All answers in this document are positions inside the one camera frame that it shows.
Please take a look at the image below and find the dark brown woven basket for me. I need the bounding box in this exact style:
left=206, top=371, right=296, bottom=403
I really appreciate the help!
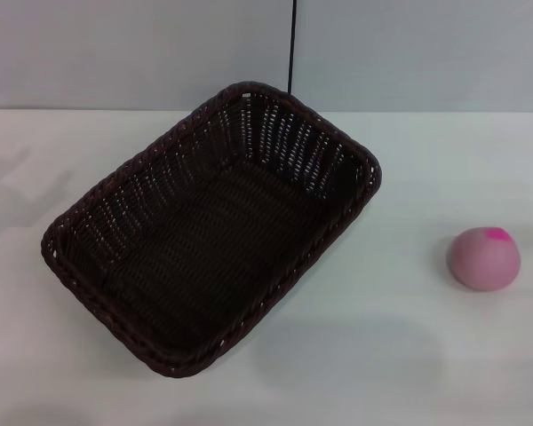
left=40, top=81, right=382, bottom=379

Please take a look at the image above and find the pink peach toy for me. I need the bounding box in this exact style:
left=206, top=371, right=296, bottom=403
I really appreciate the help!
left=446, top=225, right=522, bottom=292

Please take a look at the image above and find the black vertical wall strip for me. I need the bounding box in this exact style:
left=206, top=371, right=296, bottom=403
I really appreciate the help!
left=285, top=0, right=299, bottom=96

